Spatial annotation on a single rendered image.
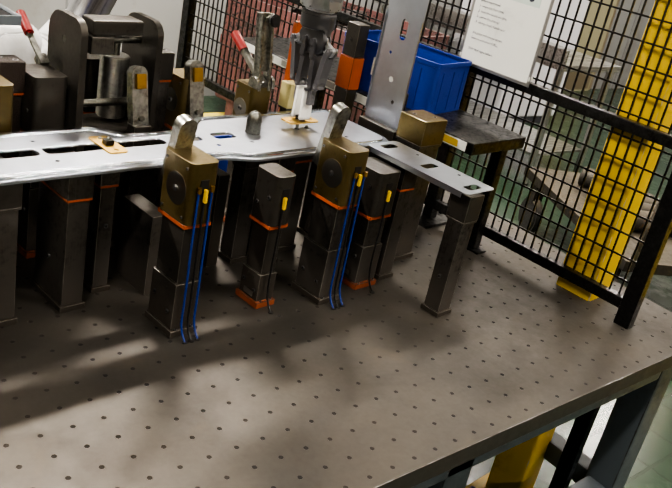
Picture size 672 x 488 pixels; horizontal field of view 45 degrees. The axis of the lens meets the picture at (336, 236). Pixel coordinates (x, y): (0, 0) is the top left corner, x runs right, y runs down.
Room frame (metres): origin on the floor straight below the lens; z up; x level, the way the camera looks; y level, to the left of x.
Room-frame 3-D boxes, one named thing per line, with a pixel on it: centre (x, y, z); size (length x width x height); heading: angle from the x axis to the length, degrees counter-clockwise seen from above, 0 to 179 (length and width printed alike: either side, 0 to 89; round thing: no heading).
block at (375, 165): (1.67, -0.07, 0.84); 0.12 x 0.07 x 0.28; 49
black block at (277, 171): (1.48, 0.13, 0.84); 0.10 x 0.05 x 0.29; 49
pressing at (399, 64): (1.94, -0.05, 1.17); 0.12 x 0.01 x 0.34; 49
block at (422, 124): (1.87, -0.14, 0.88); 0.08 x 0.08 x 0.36; 49
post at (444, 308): (1.62, -0.25, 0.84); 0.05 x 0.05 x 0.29; 49
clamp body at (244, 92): (1.87, 0.27, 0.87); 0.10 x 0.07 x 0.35; 49
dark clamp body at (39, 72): (1.52, 0.63, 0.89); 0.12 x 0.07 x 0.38; 49
